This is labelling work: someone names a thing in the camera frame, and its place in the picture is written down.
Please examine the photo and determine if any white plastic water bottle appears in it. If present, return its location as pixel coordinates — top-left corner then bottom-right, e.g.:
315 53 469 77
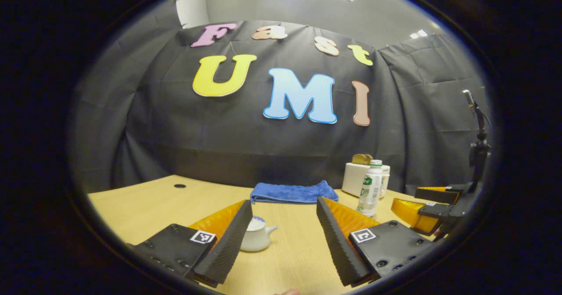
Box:
357 160 383 217

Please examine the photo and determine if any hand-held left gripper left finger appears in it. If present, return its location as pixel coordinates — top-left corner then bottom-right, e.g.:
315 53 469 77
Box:
127 200 254 288

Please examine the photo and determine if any white toaster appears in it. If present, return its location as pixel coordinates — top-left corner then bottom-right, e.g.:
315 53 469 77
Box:
342 162 390 198

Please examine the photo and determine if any white ceramic teacup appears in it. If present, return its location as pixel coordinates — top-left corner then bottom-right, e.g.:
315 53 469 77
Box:
241 225 278 252

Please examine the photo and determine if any blue towel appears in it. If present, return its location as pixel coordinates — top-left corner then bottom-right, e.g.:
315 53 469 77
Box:
250 180 339 204

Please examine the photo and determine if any black backdrop cloth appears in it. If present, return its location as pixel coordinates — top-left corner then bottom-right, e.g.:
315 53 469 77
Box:
70 21 490 194

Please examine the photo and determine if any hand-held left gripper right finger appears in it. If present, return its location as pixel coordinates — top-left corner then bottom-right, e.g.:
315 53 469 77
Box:
316 196 440 287

